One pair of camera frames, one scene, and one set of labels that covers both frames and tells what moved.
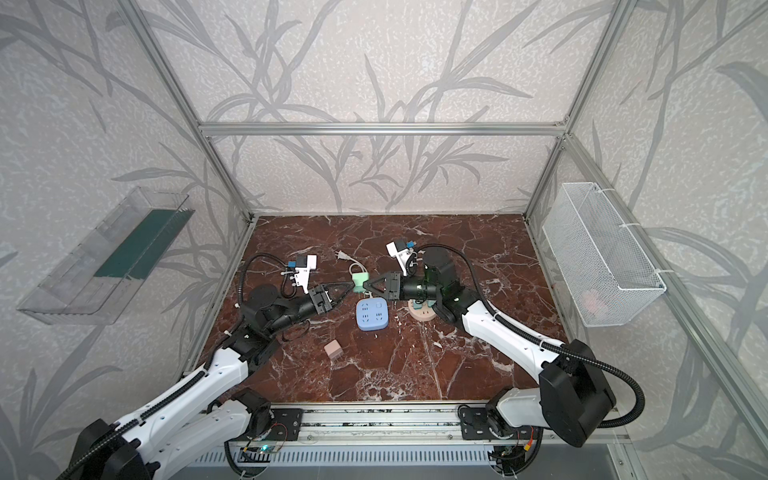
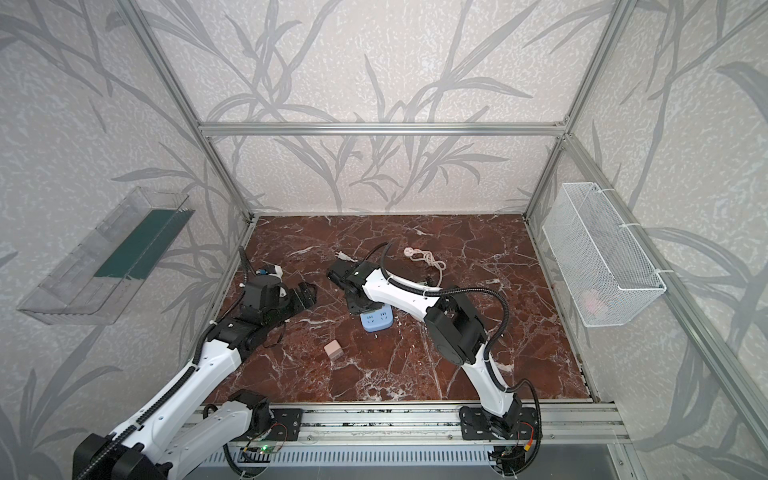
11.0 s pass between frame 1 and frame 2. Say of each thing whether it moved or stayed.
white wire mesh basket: stayed
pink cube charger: stayed
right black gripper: moved
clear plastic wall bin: stayed
